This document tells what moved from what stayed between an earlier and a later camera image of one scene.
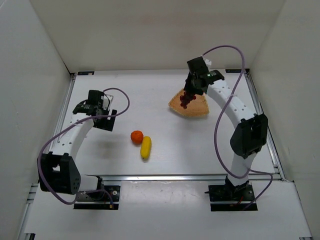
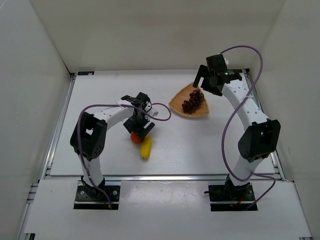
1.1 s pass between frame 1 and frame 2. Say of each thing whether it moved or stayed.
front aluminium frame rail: stayed
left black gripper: moved
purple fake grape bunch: moved
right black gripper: moved
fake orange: stayed
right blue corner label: stayed
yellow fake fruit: stayed
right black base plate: stayed
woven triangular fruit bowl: stayed
